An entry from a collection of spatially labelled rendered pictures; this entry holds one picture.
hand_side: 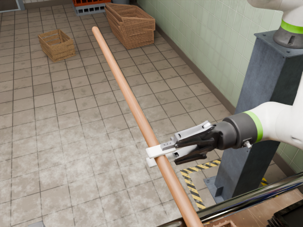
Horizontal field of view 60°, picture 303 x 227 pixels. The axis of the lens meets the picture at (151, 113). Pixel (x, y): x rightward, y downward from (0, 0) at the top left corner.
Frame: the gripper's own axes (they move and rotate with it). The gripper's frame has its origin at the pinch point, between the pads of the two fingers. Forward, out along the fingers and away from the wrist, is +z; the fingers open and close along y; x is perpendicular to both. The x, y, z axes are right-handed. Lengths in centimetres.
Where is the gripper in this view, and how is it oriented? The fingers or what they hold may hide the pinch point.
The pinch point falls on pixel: (160, 154)
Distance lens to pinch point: 67.7
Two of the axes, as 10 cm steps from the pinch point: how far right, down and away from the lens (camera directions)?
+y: 0.1, 7.4, 6.8
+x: -3.6, -6.3, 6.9
